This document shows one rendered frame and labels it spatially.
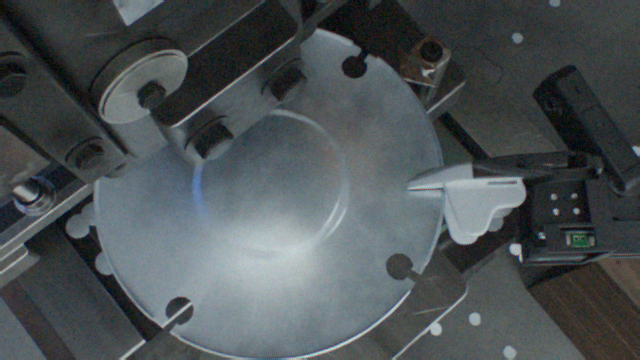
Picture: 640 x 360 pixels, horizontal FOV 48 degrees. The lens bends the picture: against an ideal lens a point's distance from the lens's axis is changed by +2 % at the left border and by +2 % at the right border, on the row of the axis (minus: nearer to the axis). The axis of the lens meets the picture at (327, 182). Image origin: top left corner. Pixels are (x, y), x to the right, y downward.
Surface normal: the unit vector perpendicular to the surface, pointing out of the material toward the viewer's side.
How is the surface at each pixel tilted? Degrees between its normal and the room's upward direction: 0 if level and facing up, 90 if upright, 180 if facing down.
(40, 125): 90
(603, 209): 0
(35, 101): 90
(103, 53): 90
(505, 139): 0
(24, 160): 90
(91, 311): 0
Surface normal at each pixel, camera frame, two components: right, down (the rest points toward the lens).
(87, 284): 0.01, -0.25
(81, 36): 0.64, 0.74
